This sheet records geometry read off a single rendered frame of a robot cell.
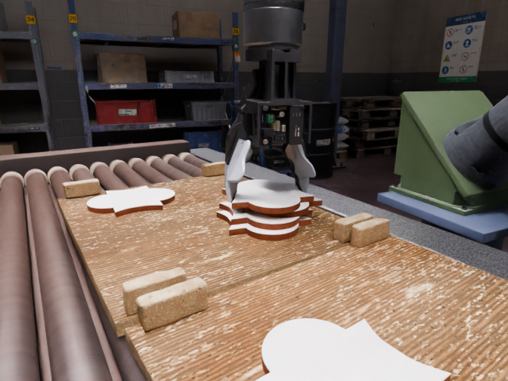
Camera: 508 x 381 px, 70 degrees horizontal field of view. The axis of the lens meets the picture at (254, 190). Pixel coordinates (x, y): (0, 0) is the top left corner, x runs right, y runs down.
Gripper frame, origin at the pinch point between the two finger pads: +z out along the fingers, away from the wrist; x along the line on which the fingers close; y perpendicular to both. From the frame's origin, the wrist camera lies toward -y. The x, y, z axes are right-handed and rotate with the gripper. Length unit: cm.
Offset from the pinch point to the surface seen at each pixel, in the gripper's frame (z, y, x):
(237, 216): 1.6, 3.9, -5.4
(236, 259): 3.6, 12.4, -7.5
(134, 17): -91, -466, -27
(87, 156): 4, -56, -33
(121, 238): 3.6, 2.7, -20.8
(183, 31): -70, -409, 27
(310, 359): 2.6, 30.1, -6.2
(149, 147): 3, -61, -17
